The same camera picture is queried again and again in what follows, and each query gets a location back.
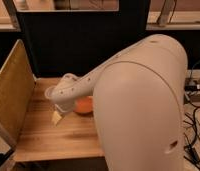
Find orange bowl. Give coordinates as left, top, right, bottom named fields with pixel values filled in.
left=74, top=96, right=93, bottom=115

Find black cabinet frame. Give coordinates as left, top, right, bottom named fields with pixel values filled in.
left=13, top=0, right=151, bottom=78

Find black floor cables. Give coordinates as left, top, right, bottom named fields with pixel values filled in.
left=182, top=103, right=200, bottom=168

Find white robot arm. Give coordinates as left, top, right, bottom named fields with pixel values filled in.
left=45, top=34, right=188, bottom=171

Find left cork board panel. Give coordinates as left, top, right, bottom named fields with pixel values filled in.
left=0, top=39, right=35, bottom=148

